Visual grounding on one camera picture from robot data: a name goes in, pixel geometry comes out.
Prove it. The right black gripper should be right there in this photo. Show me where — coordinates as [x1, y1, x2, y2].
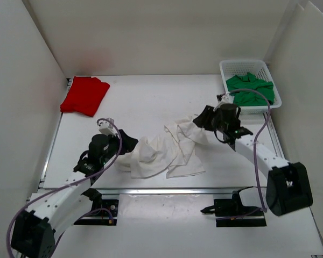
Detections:
[193, 106, 227, 134]

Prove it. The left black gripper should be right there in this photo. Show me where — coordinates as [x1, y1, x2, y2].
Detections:
[101, 129, 138, 164]

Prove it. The white t-shirt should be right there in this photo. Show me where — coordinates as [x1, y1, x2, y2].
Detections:
[115, 116, 208, 179]

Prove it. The red t-shirt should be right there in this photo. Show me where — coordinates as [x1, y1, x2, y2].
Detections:
[60, 76, 110, 117]

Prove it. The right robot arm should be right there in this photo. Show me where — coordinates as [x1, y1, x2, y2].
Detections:
[193, 104, 313, 216]

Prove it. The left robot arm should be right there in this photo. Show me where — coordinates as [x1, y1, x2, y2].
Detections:
[7, 130, 138, 257]

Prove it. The green garment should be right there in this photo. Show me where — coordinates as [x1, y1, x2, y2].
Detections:
[226, 73, 275, 106]

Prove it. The white plastic basket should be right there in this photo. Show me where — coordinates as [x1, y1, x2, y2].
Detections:
[220, 59, 282, 113]

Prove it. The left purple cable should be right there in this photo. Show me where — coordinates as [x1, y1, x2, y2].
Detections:
[5, 118, 123, 258]

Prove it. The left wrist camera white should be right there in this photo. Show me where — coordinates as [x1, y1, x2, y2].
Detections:
[96, 118, 115, 136]

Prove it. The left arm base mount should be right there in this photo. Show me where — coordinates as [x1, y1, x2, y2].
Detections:
[74, 188, 119, 226]

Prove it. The aluminium rail front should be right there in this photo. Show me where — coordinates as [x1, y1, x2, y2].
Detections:
[97, 187, 243, 195]

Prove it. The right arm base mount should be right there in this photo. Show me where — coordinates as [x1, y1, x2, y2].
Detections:
[200, 189, 267, 228]

